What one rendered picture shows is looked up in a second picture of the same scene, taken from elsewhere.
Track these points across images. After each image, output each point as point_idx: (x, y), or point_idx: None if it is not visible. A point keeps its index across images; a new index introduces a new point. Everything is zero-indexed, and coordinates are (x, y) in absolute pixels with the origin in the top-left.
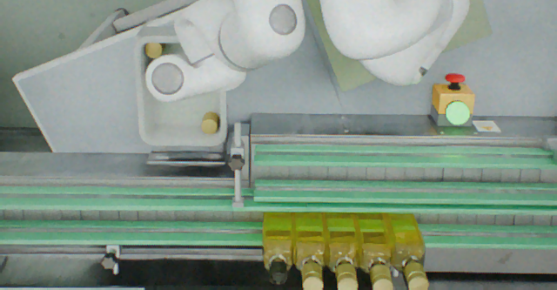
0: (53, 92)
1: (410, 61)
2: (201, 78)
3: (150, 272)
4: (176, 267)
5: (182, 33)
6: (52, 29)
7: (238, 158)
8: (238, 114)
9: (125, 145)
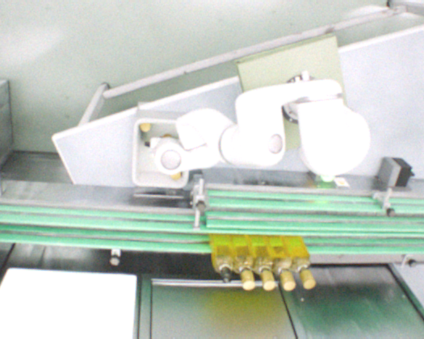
0: (77, 148)
1: None
2: (193, 161)
3: (133, 261)
4: (149, 258)
5: (182, 130)
6: (62, 93)
7: (202, 203)
8: None
9: (119, 182)
